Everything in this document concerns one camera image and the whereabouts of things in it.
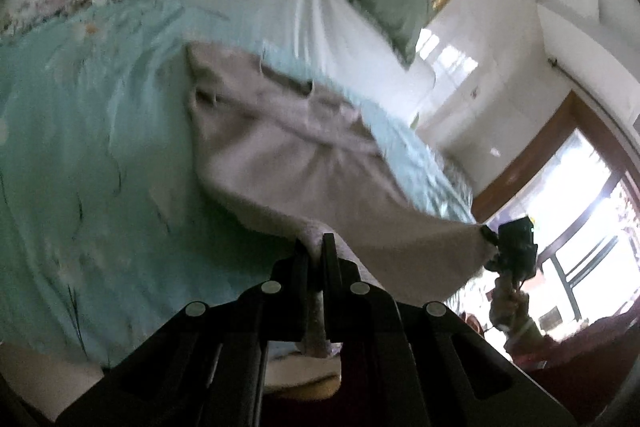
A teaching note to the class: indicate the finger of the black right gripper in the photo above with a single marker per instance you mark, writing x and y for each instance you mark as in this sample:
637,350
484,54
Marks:
490,236

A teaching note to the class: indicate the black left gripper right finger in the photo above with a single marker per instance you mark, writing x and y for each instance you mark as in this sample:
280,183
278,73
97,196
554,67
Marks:
404,365

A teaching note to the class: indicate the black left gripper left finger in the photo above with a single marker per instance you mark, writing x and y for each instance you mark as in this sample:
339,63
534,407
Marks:
206,366

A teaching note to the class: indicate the beige knit sweater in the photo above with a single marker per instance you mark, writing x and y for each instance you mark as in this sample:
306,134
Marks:
298,162

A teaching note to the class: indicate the person's right hand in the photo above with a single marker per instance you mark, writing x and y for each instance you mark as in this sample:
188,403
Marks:
509,306

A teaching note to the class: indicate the light blue floral bedsheet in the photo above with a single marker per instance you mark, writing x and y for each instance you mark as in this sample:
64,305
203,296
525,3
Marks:
106,232

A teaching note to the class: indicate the dark curtain rod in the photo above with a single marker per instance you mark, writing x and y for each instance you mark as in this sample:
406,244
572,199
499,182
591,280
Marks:
612,87

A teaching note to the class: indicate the brown wooden window frame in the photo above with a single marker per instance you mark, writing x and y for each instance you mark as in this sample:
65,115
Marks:
573,114

